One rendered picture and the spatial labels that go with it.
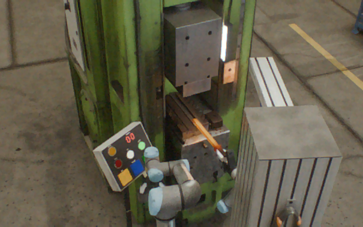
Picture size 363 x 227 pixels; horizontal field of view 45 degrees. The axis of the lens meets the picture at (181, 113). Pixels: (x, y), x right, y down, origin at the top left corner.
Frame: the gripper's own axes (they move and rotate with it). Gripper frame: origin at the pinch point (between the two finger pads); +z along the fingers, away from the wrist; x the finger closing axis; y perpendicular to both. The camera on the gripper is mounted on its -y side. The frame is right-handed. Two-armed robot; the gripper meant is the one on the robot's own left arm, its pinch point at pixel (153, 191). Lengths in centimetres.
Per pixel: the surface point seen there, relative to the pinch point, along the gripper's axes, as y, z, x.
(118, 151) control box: -14.0, -20.8, -19.5
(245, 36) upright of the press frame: -81, -57, 65
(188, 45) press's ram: -48, -70, 23
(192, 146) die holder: -43, 6, 27
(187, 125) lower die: -53, -5, 24
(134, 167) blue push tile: -11.6, -8.8, -11.0
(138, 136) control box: -26.7, -20.7, -7.6
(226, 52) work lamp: -71, -51, 51
